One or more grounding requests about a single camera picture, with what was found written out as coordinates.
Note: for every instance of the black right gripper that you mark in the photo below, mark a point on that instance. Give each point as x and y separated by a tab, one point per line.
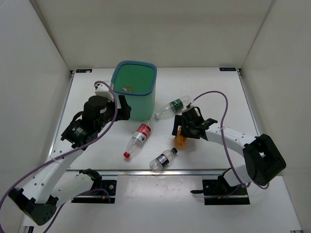
181	120

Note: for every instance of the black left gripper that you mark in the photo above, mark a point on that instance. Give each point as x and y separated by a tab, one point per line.
124	112

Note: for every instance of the green label clear bottle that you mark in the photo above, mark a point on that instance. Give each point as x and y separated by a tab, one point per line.
170	109

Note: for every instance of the orange juice bottle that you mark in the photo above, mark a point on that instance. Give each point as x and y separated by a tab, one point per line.
127	89
180	142

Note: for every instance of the red label water bottle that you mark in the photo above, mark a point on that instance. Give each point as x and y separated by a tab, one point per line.
136	142

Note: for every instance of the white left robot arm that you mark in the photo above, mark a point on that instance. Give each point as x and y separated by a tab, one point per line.
41	196

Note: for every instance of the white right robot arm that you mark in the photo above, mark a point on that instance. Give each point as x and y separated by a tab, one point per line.
263	161

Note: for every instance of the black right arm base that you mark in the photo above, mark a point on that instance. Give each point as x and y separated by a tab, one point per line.
219	192

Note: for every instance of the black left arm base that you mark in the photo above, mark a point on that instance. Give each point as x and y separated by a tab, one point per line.
103	190

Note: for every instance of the green plastic bin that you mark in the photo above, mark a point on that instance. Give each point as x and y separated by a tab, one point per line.
141	76

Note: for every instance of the black label small bottle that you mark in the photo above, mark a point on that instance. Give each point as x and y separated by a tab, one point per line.
161	161

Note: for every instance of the left corner label sticker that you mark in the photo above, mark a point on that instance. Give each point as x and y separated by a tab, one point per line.
83	70

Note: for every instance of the corner label sticker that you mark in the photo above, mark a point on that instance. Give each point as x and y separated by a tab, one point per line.
227	69
83	70

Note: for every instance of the right corner label sticker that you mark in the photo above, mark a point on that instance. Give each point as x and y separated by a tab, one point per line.
227	69

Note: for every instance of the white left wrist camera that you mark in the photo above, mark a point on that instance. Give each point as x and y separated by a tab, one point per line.
103	91

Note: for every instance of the aluminium table edge rail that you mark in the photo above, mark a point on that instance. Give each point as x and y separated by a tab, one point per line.
147	172

